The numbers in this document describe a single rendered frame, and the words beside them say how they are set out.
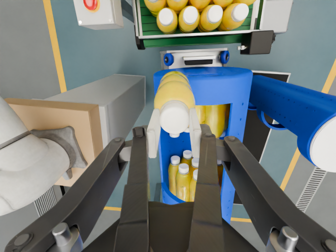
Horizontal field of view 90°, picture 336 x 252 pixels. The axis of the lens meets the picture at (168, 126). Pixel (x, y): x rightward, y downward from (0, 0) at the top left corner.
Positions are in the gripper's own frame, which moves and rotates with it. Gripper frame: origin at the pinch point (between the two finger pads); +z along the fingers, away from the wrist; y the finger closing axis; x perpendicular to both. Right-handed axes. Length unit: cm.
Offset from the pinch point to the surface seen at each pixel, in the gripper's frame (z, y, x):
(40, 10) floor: 145, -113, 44
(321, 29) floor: 144, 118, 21
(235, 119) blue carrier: 23.7, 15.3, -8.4
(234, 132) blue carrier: 24.0, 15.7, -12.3
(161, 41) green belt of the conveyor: 55, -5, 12
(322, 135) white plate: 41, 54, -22
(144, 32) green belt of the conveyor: 55, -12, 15
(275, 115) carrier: 68, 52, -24
